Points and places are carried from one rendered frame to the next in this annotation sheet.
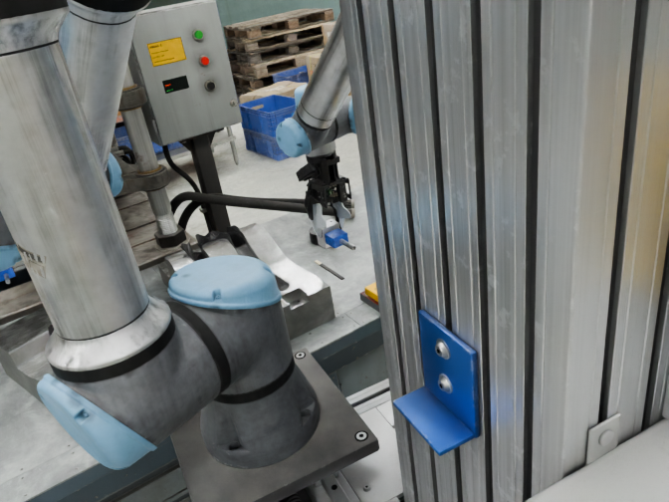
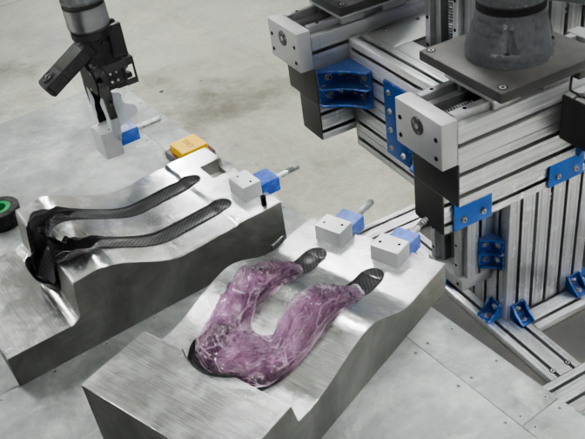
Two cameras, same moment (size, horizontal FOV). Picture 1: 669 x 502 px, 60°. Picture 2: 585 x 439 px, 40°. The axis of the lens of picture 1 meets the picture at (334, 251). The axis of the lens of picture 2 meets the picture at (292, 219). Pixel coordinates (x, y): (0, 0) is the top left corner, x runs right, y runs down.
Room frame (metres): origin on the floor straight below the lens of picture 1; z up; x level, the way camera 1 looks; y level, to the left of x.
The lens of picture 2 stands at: (1.01, 1.37, 1.66)
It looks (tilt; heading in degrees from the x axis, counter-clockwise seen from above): 36 degrees down; 269
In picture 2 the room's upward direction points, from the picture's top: 9 degrees counter-clockwise
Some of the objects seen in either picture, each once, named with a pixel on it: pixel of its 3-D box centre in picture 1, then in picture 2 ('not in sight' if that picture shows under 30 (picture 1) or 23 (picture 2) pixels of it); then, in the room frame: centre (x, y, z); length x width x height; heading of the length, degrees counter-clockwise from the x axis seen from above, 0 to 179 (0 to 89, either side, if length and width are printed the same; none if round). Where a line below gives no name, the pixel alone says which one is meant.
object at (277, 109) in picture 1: (274, 115); not in sight; (5.14, 0.34, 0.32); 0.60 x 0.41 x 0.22; 31
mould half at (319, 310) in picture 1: (235, 276); (120, 242); (1.28, 0.26, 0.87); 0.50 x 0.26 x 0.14; 29
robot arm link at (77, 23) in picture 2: (320, 143); (85, 16); (1.28, -0.01, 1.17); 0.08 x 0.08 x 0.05
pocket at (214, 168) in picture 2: (295, 303); (218, 176); (1.11, 0.11, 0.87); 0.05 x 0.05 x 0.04; 29
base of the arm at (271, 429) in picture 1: (254, 391); (510, 23); (0.57, 0.13, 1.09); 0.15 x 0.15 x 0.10
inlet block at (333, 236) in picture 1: (338, 239); (130, 130); (1.26, -0.02, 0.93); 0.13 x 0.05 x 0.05; 29
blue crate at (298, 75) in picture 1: (299, 79); not in sight; (7.02, 0.09, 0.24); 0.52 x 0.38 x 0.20; 121
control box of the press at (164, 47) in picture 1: (218, 218); not in sight; (2.00, 0.41, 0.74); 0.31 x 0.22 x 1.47; 119
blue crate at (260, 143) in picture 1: (278, 137); not in sight; (5.15, 0.34, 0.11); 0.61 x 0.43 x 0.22; 31
